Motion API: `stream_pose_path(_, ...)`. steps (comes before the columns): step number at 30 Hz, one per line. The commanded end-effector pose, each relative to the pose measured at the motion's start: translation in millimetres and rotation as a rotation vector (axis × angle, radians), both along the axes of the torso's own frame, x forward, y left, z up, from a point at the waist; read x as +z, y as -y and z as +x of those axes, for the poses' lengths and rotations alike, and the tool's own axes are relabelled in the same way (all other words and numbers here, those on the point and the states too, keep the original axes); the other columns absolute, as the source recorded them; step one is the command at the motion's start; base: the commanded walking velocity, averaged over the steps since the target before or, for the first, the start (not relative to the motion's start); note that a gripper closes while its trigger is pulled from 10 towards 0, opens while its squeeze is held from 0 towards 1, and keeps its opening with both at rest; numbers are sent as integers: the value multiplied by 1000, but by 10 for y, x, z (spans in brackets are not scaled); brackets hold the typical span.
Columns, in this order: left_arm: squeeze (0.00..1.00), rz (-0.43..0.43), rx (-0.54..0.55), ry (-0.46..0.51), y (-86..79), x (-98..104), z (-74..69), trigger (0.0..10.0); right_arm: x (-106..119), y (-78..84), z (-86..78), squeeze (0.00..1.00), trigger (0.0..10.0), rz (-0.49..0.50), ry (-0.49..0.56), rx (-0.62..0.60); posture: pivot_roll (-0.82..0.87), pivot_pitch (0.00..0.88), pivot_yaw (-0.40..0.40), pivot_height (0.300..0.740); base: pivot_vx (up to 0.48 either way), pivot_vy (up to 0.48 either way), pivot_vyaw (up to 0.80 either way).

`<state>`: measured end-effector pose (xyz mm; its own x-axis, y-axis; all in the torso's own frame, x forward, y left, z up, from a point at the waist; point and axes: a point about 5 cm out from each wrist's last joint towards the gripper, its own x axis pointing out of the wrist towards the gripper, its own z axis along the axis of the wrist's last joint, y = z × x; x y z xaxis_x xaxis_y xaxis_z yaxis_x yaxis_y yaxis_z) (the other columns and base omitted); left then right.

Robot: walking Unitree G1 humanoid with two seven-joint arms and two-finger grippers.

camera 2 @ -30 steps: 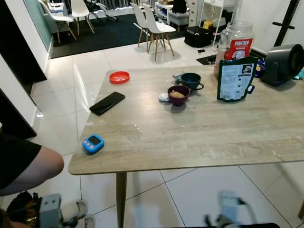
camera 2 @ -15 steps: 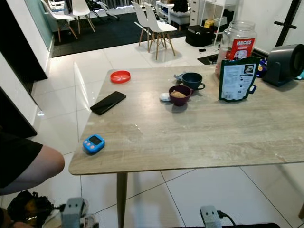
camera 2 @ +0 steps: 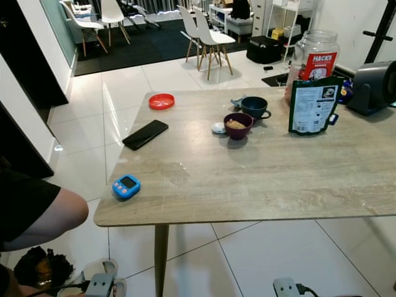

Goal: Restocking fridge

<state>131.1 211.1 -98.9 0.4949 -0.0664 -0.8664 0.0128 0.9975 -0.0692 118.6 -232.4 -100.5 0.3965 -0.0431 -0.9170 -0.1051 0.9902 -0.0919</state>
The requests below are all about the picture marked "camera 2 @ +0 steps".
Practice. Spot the bread roll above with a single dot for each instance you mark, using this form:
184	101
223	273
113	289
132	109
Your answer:
236	124

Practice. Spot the purple cup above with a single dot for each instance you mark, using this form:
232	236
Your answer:
238	133

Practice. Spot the person in black shorts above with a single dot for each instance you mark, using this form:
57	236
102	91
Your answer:
37	210

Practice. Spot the black gold footwear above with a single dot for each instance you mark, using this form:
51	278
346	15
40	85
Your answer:
43	269

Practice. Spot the blue digital timer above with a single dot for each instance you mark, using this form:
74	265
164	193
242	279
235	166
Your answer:
127	187

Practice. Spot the black smartphone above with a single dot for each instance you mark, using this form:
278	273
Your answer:
145	135

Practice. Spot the white chair wooden legs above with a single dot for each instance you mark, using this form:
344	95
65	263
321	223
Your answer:
112	9
79	20
185	21
213	34

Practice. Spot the beige slipper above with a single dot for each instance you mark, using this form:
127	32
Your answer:
105	266

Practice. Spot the red round dish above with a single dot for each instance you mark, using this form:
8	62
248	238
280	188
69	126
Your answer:
161	102

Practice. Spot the dark teal cup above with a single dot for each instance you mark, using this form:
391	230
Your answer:
253	107

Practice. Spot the black bag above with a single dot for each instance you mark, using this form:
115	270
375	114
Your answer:
265	49

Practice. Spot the white shelf unit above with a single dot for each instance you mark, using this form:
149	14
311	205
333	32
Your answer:
263	12

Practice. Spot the green printed pouch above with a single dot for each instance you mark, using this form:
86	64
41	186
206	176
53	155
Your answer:
314	106

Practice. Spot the clear jar red label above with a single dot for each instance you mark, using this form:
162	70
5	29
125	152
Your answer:
315	52

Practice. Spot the black metal stand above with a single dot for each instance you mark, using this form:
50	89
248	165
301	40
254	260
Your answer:
385	34

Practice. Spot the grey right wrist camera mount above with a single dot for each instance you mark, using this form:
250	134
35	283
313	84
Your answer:
286	288

